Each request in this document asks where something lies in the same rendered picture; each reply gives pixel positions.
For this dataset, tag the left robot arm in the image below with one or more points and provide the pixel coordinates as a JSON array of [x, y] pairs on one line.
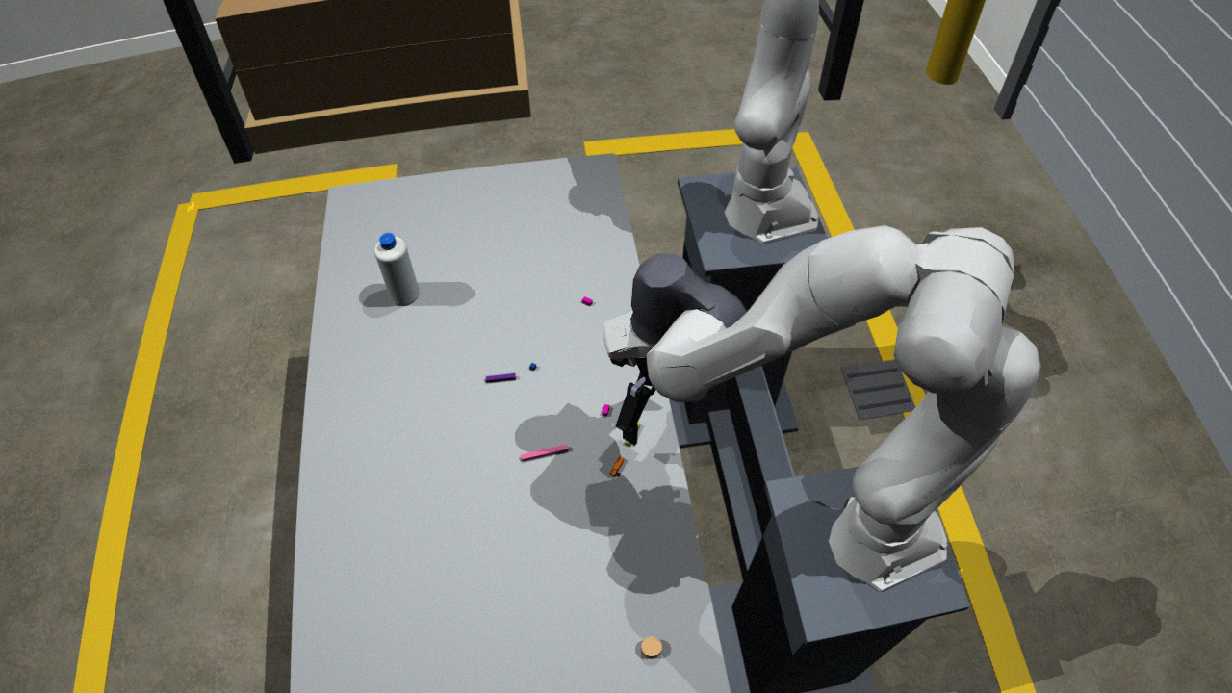
[[951, 343]]

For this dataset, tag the brown cylinder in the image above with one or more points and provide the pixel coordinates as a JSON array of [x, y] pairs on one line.
[[651, 647]]

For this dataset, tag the white plastic bottle with blue cap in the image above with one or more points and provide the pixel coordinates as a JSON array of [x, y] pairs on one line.
[[395, 265]]

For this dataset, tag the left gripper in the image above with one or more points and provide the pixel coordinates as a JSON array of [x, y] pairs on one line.
[[636, 399]]

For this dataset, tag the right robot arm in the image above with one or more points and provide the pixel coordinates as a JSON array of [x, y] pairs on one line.
[[765, 205]]

